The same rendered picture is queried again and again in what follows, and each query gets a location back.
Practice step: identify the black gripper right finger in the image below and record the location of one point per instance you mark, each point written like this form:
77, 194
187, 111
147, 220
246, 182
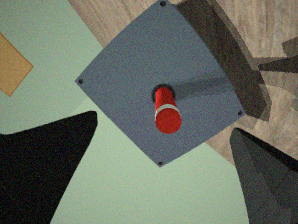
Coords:
268, 178

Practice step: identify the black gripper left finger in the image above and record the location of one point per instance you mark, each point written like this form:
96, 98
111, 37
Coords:
37, 164

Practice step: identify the red peg with white band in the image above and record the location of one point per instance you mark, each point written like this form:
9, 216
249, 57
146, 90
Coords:
167, 118

